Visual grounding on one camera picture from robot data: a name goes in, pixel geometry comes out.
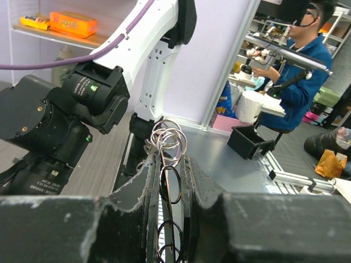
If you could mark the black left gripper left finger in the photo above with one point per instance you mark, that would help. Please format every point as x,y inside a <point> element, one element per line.
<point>121,227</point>

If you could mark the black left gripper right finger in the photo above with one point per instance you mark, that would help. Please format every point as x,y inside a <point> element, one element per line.
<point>219,226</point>

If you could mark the round steel keyring disc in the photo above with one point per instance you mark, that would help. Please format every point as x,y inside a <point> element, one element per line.
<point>166,147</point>

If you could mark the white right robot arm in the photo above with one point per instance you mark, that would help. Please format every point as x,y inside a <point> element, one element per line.
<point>52,123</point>

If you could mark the black plastic bin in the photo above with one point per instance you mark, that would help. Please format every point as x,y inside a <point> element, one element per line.
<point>247,143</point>

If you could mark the blue Doritos bag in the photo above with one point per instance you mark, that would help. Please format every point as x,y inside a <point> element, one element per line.
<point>225,106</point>

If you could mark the white paper towel roll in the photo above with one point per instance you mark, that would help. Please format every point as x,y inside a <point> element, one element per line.
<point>249,106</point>

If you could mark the green soap dispenser bottle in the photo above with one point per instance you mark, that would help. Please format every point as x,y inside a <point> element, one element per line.
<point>59,73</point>

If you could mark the orange Reese's box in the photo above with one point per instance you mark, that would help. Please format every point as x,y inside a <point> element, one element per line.
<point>73,24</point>

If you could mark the yellow M&M's bag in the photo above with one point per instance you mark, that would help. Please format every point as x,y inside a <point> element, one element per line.
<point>36,21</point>

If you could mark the white wire shelf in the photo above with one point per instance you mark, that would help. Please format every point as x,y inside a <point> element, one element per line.
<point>25,50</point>

